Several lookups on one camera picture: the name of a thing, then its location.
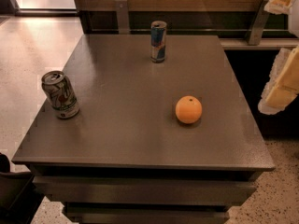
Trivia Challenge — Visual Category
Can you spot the orange fruit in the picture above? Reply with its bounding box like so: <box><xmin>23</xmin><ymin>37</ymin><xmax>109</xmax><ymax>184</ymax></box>
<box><xmin>175</xmin><ymin>96</ymin><xmax>203</xmax><ymax>124</ymax></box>

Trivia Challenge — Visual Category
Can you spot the dark chair corner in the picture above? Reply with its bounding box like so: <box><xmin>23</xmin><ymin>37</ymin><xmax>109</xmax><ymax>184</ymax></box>
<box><xmin>0</xmin><ymin>153</ymin><xmax>44</xmax><ymax>224</ymax></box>

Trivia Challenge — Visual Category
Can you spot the blue silver redbull can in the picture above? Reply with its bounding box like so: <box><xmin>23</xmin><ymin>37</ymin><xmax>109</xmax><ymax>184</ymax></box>
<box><xmin>150</xmin><ymin>21</ymin><xmax>167</xmax><ymax>63</ymax></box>

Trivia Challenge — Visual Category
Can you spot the right metal wall bracket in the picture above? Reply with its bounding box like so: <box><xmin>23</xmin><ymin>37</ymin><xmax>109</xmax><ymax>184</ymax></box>
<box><xmin>247</xmin><ymin>0</ymin><xmax>269</xmax><ymax>46</ymax></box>

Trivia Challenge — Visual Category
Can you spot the grey drawer cabinet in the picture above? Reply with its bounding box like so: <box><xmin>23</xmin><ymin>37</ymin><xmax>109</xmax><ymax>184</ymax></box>
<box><xmin>13</xmin><ymin>35</ymin><xmax>275</xmax><ymax>224</ymax></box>

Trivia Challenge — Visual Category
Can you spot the silver green 7up can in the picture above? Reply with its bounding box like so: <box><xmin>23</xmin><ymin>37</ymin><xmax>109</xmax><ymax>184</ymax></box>
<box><xmin>41</xmin><ymin>71</ymin><xmax>79</xmax><ymax>119</ymax></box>

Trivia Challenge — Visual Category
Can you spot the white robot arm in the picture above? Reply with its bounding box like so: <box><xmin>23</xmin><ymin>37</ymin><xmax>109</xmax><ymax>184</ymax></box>
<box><xmin>258</xmin><ymin>0</ymin><xmax>299</xmax><ymax>115</ymax></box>

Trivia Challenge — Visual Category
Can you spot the left metal wall bracket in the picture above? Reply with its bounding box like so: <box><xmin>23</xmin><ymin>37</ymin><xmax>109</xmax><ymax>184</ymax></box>
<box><xmin>115</xmin><ymin>0</ymin><xmax>130</xmax><ymax>35</ymax></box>

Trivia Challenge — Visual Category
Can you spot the metal wall bracket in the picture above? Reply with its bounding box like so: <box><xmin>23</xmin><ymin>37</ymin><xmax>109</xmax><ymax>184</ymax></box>
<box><xmin>247</xmin><ymin>0</ymin><xmax>269</xmax><ymax>46</ymax></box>
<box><xmin>115</xmin><ymin>0</ymin><xmax>130</xmax><ymax>35</ymax></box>

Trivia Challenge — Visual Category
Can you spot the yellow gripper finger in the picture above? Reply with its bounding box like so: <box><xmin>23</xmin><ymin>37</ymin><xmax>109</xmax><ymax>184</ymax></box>
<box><xmin>258</xmin><ymin>47</ymin><xmax>299</xmax><ymax>115</ymax></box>
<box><xmin>264</xmin><ymin>0</ymin><xmax>296</xmax><ymax>15</ymax></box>

